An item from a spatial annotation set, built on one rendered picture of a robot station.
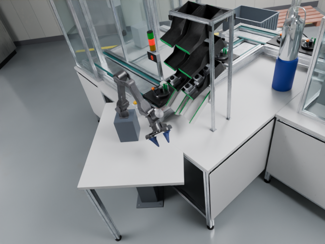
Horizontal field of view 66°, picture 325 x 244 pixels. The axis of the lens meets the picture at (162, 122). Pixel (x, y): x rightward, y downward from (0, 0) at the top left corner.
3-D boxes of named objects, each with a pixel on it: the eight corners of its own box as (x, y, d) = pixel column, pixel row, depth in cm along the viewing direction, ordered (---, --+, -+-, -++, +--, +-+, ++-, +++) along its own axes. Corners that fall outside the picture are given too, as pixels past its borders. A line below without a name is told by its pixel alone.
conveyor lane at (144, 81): (162, 116, 205) (160, 107, 198) (110, 81, 258) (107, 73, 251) (187, 100, 216) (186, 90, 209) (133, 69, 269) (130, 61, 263)
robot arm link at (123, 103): (111, 73, 149) (119, 78, 147) (120, 67, 153) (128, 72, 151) (116, 108, 174) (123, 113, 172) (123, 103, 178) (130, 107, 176)
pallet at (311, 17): (310, 10, 518) (312, 5, 510) (328, 25, 458) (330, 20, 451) (252, 18, 533) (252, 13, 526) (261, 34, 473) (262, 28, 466)
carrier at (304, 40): (315, 57, 219) (319, 44, 210) (289, 50, 234) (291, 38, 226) (329, 47, 228) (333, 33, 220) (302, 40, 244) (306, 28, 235)
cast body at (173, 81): (174, 87, 174) (169, 82, 169) (171, 84, 177) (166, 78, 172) (183, 80, 173) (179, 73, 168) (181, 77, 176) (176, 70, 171)
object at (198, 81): (199, 87, 164) (194, 81, 159) (195, 84, 167) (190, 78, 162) (208, 78, 164) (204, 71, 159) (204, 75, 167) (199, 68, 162)
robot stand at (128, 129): (120, 142, 190) (113, 123, 177) (123, 129, 200) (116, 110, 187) (138, 141, 188) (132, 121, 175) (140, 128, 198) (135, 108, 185)
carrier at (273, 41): (288, 50, 234) (291, 38, 226) (265, 44, 250) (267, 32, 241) (302, 40, 244) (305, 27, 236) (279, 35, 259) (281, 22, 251)
